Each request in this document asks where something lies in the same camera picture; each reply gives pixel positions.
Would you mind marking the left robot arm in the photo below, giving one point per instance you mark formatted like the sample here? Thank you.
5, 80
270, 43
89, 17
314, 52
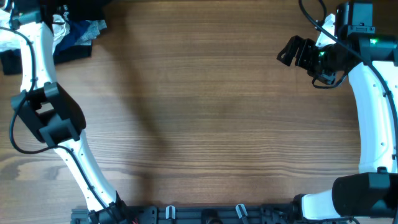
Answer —
53, 116

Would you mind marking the black t-shirt with logo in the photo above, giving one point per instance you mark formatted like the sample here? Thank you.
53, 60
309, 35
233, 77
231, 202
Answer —
77, 10

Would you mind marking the grey rail clamp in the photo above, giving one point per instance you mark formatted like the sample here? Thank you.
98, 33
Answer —
170, 212
242, 213

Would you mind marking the right grey rail clamp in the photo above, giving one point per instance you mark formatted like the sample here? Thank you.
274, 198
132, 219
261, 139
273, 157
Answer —
242, 213

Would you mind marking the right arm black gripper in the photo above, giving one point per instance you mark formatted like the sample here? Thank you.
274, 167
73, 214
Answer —
305, 47

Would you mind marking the navy blue garment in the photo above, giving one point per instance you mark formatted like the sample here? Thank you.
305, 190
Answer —
76, 30

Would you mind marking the black folded garment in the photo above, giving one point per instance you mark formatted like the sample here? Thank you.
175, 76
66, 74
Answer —
12, 63

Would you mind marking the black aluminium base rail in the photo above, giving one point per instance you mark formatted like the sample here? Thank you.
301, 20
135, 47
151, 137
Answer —
261, 214

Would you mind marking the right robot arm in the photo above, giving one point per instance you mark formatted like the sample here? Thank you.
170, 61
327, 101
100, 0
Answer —
369, 62

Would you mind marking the left grey rail clamp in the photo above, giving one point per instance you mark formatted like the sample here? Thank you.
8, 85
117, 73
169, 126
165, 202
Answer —
170, 212

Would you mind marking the white garment on pile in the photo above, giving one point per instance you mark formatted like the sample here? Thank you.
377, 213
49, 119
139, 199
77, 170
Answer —
12, 41

